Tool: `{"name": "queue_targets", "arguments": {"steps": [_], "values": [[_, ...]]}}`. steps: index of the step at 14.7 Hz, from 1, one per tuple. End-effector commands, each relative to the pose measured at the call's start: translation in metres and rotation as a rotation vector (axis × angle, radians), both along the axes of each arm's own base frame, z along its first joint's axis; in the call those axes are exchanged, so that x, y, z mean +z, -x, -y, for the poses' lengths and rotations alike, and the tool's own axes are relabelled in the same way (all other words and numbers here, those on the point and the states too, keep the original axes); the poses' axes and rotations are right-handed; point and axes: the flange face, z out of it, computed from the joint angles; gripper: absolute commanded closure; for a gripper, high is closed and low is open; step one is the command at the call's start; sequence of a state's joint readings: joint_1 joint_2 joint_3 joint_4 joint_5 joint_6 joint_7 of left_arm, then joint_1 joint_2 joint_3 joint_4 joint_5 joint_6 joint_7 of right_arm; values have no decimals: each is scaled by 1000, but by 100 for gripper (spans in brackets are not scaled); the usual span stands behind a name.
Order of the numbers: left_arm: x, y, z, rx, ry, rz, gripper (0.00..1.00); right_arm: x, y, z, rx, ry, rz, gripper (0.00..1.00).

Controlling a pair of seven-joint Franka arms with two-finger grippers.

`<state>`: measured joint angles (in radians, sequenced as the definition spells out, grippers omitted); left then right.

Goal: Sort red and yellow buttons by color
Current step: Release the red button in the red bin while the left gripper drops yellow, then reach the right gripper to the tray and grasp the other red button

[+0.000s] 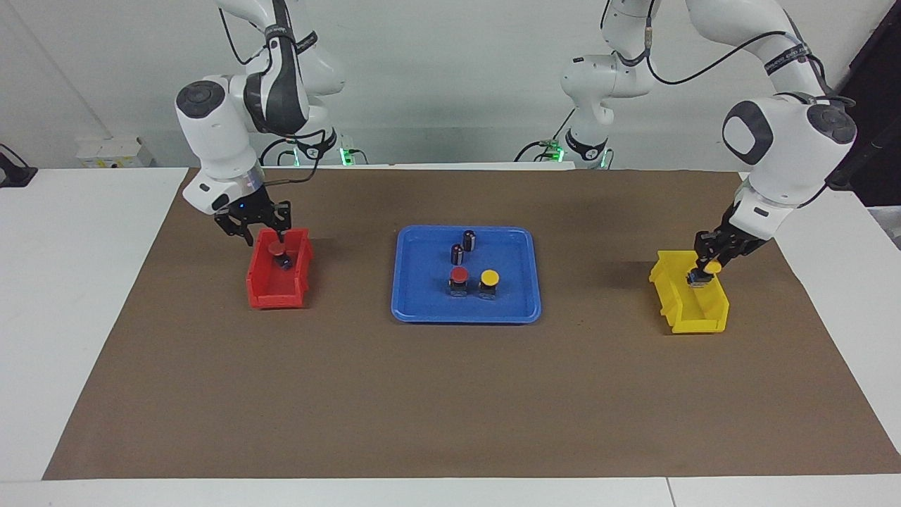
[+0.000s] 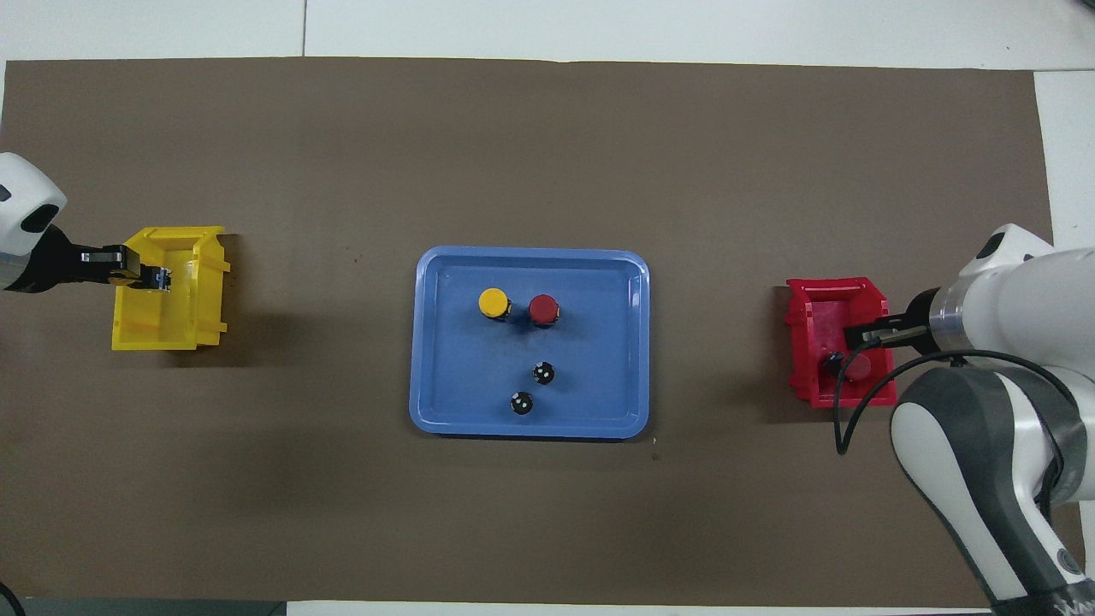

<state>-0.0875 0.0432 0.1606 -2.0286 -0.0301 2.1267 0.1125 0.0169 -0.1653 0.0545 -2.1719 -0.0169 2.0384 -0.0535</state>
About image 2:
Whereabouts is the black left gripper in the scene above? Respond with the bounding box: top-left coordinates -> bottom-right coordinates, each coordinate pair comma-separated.
33,224 -> 159,293

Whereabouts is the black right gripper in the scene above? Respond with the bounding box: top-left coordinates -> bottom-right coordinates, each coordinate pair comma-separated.
844,289 -> 942,355

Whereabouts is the red plastic bin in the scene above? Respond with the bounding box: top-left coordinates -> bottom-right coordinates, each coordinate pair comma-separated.
784,275 -> 899,409

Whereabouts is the yellow plastic bin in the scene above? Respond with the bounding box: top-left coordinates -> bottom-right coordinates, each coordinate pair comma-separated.
111,225 -> 232,352

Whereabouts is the blue plastic tray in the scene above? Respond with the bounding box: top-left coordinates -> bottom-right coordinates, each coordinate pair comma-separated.
409,246 -> 651,441

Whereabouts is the brown table mat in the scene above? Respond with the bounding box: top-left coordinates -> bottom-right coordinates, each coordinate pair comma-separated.
0,56 -> 1066,607

